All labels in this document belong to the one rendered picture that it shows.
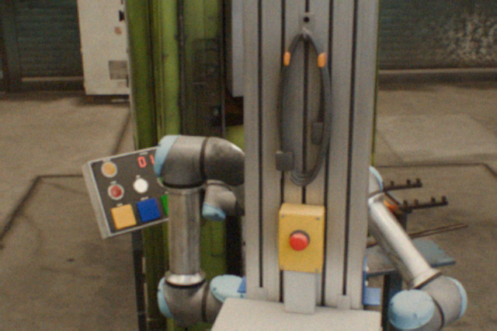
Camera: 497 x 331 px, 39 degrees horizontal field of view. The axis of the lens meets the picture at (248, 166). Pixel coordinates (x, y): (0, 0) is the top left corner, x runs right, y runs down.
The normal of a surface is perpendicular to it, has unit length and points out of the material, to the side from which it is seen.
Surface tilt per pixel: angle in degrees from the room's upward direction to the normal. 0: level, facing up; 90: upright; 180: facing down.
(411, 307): 7
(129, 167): 60
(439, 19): 89
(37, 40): 92
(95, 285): 0
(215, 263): 90
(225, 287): 7
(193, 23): 90
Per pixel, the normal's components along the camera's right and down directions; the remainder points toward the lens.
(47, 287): -0.01, -0.94
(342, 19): -0.21, 0.33
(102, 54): 0.03, 0.33
